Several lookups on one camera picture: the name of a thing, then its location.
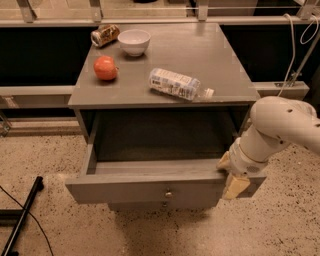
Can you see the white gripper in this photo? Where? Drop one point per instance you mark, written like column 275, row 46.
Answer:
column 244, row 162

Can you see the grey top drawer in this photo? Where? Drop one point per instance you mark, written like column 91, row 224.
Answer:
column 154, row 157

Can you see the grey drawer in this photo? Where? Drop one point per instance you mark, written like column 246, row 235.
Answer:
column 159, row 205
column 154, row 157

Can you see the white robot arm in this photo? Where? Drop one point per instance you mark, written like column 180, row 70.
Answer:
column 276, row 122

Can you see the grey bottom drawer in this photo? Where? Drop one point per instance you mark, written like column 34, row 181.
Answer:
column 159, row 205

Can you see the grey drawer cabinet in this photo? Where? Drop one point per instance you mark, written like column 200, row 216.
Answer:
column 195, row 49

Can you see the clear plastic water bottle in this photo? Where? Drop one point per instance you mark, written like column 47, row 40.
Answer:
column 178, row 85

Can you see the white ceramic bowl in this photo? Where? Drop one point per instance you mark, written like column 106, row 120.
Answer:
column 134, row 42

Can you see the red apple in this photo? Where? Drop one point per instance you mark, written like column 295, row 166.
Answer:
column 105, row 68

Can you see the brown drink can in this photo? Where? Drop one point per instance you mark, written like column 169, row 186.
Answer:
column 104, row 35

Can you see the black stand leg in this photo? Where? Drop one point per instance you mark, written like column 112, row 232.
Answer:
column 17, row 217

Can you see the metal railing frame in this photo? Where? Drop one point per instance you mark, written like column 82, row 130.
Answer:
column 89, row 13

